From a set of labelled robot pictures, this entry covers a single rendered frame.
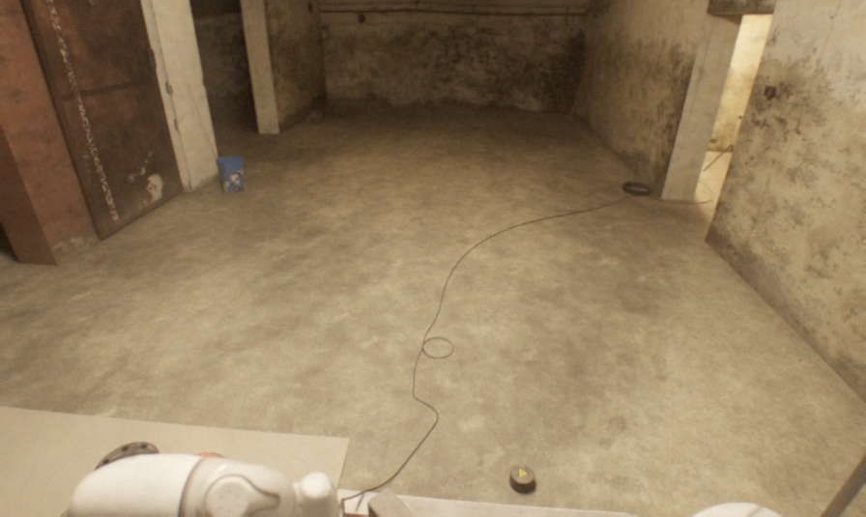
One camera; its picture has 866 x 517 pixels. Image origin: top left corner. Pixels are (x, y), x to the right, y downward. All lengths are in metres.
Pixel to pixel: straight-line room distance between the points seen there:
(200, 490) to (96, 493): 0.17
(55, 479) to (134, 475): 1.99
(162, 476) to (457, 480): 1.66
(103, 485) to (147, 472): 0.06
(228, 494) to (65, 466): 2.15
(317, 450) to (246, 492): 1.69
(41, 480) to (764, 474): 3.45
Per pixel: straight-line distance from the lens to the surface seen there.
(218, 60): 12.59
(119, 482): 0.86
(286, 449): 2.46
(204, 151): 6.37
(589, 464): 2.47
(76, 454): 2.89
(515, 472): 2.27
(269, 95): 8.79
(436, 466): 2.34
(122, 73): 5.51
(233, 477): 0.75
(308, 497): 1.29
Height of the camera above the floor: 1.89
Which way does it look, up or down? 27 degrees down
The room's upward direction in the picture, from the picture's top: 1 degrees clockwise
